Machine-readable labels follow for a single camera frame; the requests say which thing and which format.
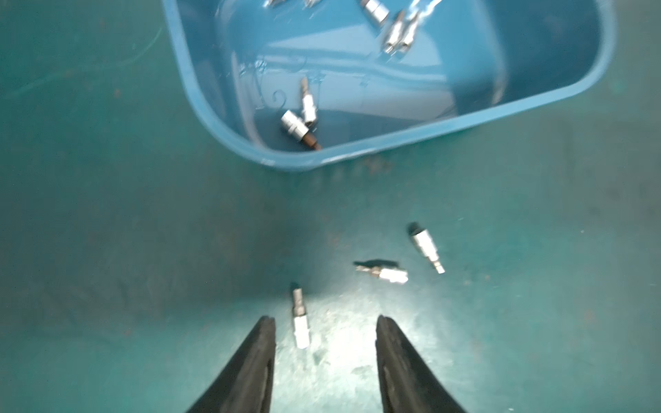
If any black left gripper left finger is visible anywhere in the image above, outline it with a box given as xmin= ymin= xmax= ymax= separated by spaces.
xmin=189 ymin=316 xmax=276 ymax=413

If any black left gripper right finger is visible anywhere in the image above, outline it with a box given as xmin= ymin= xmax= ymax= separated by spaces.
xmin=375 ymin=315 xmax=466 ymax=413

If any blue plastic storage box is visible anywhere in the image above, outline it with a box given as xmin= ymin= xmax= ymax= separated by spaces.
xmin=163 ymin=1 xmax=617 ymax=170

